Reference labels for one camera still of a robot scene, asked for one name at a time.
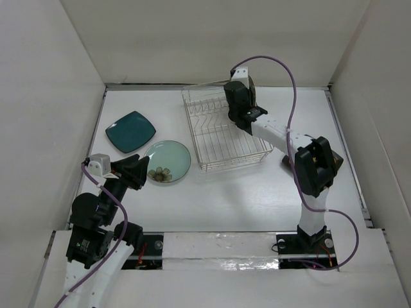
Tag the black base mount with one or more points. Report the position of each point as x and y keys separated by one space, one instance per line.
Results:
x=149 y=255
x=292 y=255

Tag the yellow square black-rimmed plate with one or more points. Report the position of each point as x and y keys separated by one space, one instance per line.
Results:
x=336 y=157

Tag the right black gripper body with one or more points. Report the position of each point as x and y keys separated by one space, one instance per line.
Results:
x=118 y=186

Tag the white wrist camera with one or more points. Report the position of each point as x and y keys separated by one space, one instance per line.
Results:
x=241 y=74
x=98 y=165

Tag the dark teal round plate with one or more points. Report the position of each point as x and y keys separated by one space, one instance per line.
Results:
x=252 y=92

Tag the light green flower plate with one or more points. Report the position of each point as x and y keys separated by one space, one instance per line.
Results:
x=169 y=161

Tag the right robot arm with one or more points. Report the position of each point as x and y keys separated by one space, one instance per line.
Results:
x=312 y=164

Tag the teal square plate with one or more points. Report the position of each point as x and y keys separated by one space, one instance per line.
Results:
x=131 y=132

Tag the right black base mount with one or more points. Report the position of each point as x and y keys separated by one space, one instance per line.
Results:
x=292 y=255

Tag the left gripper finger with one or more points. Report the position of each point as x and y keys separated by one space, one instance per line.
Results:
x=138 y=174
x=120 y=167

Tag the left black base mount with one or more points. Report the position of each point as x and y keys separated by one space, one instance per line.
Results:
x=149 y=255

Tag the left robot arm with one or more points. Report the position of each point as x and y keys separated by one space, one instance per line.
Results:
x=102 y=237

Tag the metal wire dish rack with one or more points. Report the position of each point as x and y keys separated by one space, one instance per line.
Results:
x=218 y=143

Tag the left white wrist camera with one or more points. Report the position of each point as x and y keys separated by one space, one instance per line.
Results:
x=98 y=165

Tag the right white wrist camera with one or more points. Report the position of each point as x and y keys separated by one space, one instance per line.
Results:
x=241 y=74

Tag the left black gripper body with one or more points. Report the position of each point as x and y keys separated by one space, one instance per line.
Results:
x=238 y=98

